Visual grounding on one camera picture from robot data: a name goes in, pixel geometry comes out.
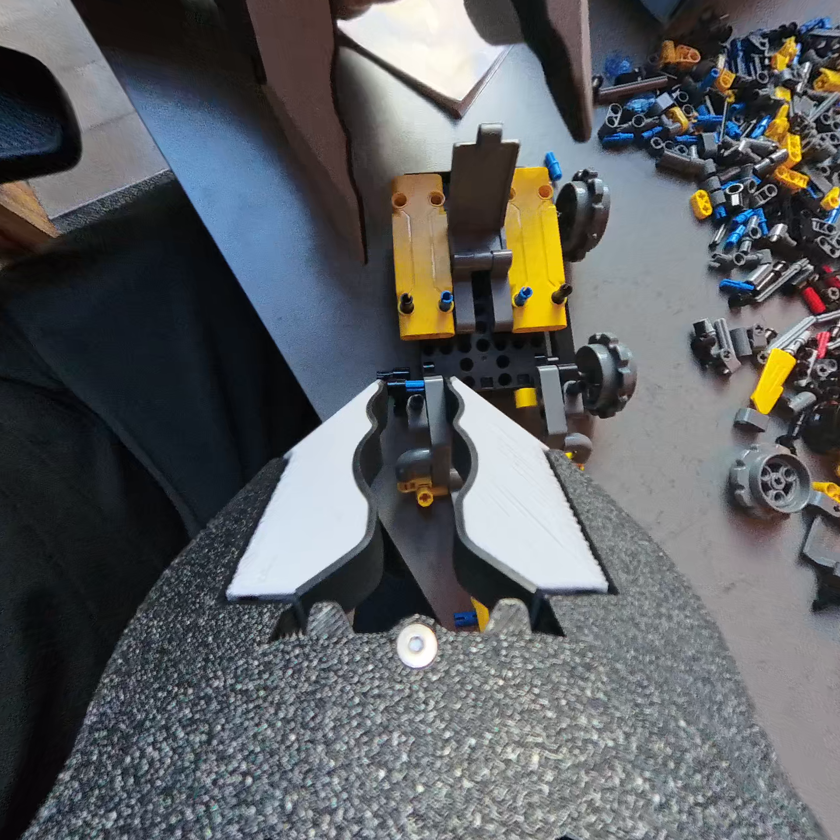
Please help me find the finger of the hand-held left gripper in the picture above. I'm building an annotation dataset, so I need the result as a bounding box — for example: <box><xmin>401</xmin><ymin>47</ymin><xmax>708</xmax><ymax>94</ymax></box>
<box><xmin>512</xmin><ymin>0</ymin><xmax>595</xmax><ymax>144</ymax></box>
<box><xmin>247</xmin><ymin>0</ymin><xmax>367</xmax><ymax>265</ymax></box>

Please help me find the yellow black brick vehicle model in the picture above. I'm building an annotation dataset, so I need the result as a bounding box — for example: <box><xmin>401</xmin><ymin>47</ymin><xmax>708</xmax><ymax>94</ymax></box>
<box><xmin>372</xmin><ymin>124</ymin><xmax>639</xmax><ymax>634</ymax></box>

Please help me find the grey desk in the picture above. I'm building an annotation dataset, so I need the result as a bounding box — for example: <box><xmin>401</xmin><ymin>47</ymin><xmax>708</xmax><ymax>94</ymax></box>
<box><xmin>73</xmin><ymin>0</ymin><xmax>840</xmax><ymax>828</ymax></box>

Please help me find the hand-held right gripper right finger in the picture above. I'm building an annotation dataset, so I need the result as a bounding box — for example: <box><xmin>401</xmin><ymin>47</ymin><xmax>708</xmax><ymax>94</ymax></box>
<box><xmin>453</xmin><ymin>378</ymin><xmax>613</xmax><ymax>599</ymax></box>

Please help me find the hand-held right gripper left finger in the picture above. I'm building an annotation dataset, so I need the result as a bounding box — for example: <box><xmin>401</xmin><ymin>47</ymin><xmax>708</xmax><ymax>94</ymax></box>
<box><xmin>226</xmin><ymin>381</ymin><xmax>383</xmax><ymax>605</ymax></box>

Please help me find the instruction booklet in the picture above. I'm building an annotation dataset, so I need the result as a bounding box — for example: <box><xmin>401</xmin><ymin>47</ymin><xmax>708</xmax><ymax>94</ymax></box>
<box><xmin>338</xmin><ymin>0</ymin><xmax>511</xmax><ymax>120</ymax></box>

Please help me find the grey sprocket wheel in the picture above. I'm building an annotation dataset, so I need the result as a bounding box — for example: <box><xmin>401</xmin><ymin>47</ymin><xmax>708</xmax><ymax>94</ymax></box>
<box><xmin>729</xmin><ymin>444</ymin><xmax>813</xmax><ymax>518</ymax></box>

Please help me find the dark chair armrest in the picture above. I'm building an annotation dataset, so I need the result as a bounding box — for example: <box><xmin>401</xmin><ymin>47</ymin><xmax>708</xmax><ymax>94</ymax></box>
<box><xmin>0</xmin><ymin>46</ymin><xmax>84</xmax><ymax>186</ymax></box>

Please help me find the pile of loose brick parts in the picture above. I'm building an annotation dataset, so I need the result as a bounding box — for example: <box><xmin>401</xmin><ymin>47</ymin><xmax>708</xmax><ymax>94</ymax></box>
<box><xmin>595</xmin><ymin>0</ymin><xmax>840</xmax><ymax>613</ymax></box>

